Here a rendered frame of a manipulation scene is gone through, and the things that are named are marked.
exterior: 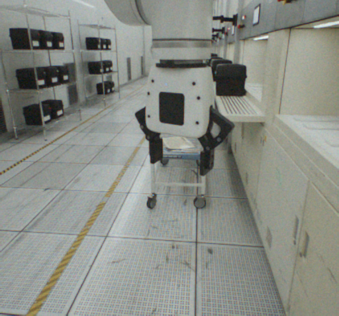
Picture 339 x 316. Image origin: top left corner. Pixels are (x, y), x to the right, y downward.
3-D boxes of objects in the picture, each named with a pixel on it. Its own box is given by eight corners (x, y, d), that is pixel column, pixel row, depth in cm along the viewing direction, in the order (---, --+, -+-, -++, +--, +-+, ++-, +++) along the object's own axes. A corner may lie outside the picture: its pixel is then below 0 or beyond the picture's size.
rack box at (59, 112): (56, 119, 421) (53, 102, 412) (39, 118, 424) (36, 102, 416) (66, 115, 449) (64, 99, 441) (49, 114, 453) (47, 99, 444)
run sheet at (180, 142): (158, 139, 239) (158, 137, 239) (184, 136, 245) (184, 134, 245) (168, 150, 211) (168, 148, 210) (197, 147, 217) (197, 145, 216)
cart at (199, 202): (158, 162, 307) (157, 120, 292) (205, 163, 304) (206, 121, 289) (146, 210, 215) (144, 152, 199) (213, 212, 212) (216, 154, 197)
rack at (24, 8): (57, 119, 500) (42, 10, 444) (82, 120, 496) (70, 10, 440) (14, 140, 386) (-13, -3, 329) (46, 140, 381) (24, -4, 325)
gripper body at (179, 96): (137, 56, 39) (140, 132, 43) (202, 57, 34) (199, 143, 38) (165, 55, 46) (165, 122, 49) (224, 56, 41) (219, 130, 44)
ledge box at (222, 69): (213, 91, 273) (214, 63, 264) (242, 91, 269) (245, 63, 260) (212, 95, 244) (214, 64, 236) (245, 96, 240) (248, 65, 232)
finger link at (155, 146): (136, 124, 46) (138, 161, 48) (152, 126, 44) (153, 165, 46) (147, 120, 48) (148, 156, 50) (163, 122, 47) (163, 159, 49)
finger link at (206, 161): (200, 134, 40) (198, 175, 42) (221, 137, 38) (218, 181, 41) (208, 128, 43) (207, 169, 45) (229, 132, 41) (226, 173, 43)
